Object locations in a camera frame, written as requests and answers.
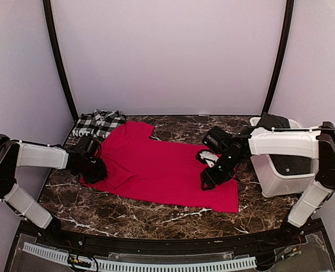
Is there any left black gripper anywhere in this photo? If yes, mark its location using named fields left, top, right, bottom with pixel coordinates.
left=76, top=158, right=108, bottom=184

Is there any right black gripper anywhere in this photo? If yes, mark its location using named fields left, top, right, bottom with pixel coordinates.
left=200, top=151, right=242, bottom=190

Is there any red garment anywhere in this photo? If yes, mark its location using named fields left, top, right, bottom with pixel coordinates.
left=92, top=121, right=239, bottom=213

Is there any black white checkered shirt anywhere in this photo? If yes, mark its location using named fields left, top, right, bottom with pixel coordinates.
left=72, top=109, right=126, bottom=139

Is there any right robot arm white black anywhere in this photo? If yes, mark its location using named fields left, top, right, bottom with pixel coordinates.
left=196, top=121, right=335, bottom=246

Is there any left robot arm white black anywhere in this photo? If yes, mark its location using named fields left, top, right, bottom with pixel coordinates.
left=0, top=134, right=108, bottom=247

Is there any white plastic laundry bin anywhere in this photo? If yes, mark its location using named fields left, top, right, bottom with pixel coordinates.
left=249, top=117, right=318, bottom=198

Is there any dark pinstriped button shirt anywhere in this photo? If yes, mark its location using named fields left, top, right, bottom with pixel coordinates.
left=256, top=113, right=312, bottom=176

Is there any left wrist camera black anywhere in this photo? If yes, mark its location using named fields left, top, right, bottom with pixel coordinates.
left=76, top=136, right=102, bottom=160

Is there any black front rail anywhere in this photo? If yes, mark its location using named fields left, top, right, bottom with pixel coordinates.
left=13, top=220, right=313, bottom=256

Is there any white slotted cable duct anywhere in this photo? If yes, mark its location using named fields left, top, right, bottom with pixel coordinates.
left=22, top=241, right=257, bottom=272

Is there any left black frame post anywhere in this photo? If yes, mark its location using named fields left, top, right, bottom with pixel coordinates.
left=42, top=0, right=79, bottom=122

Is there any black frame post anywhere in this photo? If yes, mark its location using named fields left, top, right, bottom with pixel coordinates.
left=42, top=0, right=79, bottom=122
left=261, top=0, right=295, bottom=115

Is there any right black frame post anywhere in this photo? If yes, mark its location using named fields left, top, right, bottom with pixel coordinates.
left=261, top=0, right=295, bottom=115

